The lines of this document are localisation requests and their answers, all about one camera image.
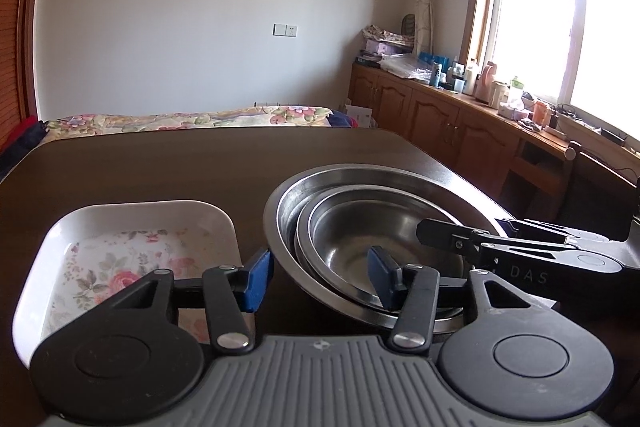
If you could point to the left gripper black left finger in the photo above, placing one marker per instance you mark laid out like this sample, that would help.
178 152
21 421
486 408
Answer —
232 293

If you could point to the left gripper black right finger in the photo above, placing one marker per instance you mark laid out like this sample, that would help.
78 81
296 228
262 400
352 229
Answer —
410 291

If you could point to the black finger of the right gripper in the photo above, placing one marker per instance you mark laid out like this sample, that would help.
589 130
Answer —
466 241
534 231

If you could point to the large steel bowl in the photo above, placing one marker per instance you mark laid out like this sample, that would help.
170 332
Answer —
461 199

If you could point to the white floral square plate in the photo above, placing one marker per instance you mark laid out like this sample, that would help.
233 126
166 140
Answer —
95 251

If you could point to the wooden cabinet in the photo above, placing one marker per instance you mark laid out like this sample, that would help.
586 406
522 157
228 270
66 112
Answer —
467 137

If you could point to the wooden chair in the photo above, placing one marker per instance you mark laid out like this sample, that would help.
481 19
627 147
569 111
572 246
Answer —
597 198

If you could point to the pink bottle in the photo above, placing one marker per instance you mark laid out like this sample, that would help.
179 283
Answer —
484 82

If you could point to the floral bed blanket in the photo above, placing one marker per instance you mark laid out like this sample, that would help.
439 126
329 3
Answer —
78 126

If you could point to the stack of books and papers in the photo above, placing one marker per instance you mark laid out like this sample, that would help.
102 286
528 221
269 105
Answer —
378 43

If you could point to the window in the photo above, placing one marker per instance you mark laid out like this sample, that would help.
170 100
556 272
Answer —
582 54

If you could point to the dark blue pillow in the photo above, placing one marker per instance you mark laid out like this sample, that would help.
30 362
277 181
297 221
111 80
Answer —
14 153

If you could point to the red pillow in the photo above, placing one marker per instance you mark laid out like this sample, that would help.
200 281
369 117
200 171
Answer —
19 130

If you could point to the wooden headboard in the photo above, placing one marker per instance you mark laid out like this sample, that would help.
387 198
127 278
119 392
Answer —
18 100

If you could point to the wall light switch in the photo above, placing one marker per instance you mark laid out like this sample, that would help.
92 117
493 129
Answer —
284 30

